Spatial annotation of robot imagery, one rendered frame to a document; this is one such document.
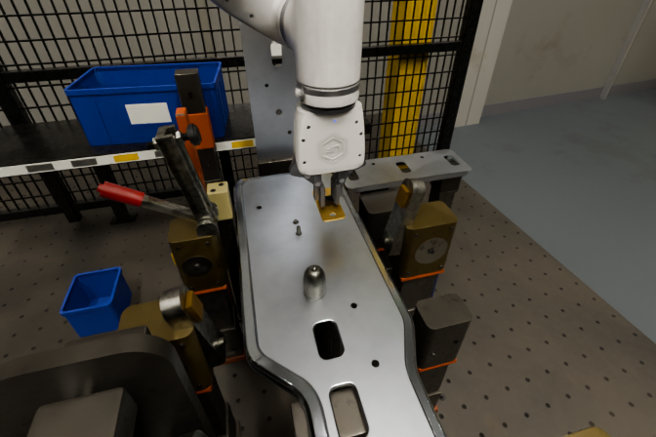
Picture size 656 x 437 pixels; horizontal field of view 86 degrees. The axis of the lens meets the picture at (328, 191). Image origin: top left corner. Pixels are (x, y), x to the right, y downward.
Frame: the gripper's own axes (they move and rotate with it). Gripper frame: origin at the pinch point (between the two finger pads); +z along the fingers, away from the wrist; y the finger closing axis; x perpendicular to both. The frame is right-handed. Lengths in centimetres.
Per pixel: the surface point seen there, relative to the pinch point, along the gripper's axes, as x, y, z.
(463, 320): -21.8, 13.5, 8.9
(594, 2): 233, 300, 15
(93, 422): -33.1, -22.6, -10.9
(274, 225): 2.9, -9.0, 8.0
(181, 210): -0.6, -22.4, -1.0
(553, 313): -10, 52, 38
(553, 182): 113, 194, 109
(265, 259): -4.9, -11.5, 8.0
